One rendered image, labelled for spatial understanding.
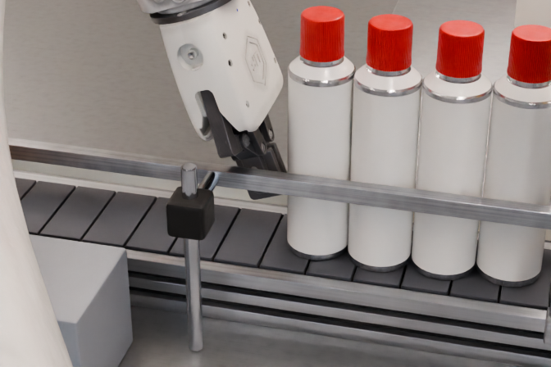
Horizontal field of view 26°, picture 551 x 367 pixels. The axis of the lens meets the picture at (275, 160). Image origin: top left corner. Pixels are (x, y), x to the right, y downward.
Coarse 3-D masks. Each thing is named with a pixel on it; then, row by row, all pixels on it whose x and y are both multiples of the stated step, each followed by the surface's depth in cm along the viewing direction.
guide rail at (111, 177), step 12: (24, 168) 106; (36, 168) 106; (48, 168) 106; (60, 168) 105; (72, 168) 105; (108, 180) 105; (120, 180) 104; (132, 180) 104; (144, 180) 104; (156, 180) 103; (168, 180) 103; (216, 192) 102; (228, 192) 102; (240, 192) 102; (276, 204) 102
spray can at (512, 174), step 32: (512, 32) 86; (544, 32) 86; (512, 64) 86; (544, 64) 85; (512, 96) 86; (544, 96) 86; (512, 128) 87; (544, 128) 87; (512, 160) 88; (544, 160) 88; (512, 192) 89; (544, 192) 90; (480, 224) 94; (512, 224) 91; (480, 256) 94; (512, 256) 92
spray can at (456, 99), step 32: (448, 32) 86; (480, 32) 86; (448, 64) 87; (480, 64) 87; (448, 96) 87; (480, 96) 87; (448, 128) 88; (480, 128) 88; (448, 160) 89; (480, 160) 90; (448, 192) 90; (480, 192) 92; (416, 224) 94; (448, 224) 92; (416, 256) 95; (448, 256) 93
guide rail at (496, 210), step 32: (32, 160) 97; (64, 160) 96; (96, 160) 95; (128, 160) 95; (160, 160) 95; (288, 192) 92; (320, 192) 92; (352, 192) 91; (384, 192) 90; (416, 192) 90; (544, 224) 88
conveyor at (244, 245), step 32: (32, 192) 106; (64, 192) 106; (96, 192) 106; (32, 224) 102; (64, 224) 102; (96, 224) 102; (128, 224) 102; (160, 224) 102; (224, 224) 102; (256, 224) 102; (224, 256) 97; (256, 256) 97; (288, 256) 97; (544, 256) 97; (416, 288) 93; (448, 288) 93; (480, 288) 93; (512, 288) 93; (544, 288) 93
